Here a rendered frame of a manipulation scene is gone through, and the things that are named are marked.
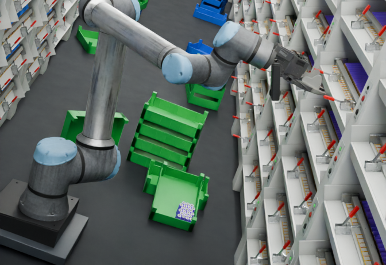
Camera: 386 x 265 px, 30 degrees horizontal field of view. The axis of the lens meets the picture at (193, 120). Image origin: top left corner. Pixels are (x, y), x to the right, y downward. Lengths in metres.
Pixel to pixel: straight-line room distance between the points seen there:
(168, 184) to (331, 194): 1.36
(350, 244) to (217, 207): 1.60
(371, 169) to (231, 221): 1.59
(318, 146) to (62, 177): 0.93
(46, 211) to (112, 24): 0.76
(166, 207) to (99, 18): 1.12
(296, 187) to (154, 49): 0.77
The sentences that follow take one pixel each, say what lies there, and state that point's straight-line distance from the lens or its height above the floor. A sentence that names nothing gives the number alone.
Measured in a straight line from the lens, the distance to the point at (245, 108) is 4.28.
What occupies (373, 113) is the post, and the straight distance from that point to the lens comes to 2.07.
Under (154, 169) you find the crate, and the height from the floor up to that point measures 0.03.
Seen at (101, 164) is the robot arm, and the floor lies 0.35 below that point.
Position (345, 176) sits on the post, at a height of 0.84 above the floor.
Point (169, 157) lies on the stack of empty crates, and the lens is 3.57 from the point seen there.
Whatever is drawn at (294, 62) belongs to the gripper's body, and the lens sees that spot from 2.21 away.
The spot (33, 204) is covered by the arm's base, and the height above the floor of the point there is 0.18.
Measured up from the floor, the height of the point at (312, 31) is 0.96.
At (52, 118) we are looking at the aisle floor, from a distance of 3.83.
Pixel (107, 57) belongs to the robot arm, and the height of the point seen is 0.74.
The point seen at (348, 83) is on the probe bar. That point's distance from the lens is 2.48.
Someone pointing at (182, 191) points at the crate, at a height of 0.07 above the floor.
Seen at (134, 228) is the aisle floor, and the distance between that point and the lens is 3.11.
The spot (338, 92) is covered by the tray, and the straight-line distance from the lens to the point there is 2.46.
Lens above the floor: 1.63
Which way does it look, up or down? 22 degrees down
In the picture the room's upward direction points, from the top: 20 degrees clockwise
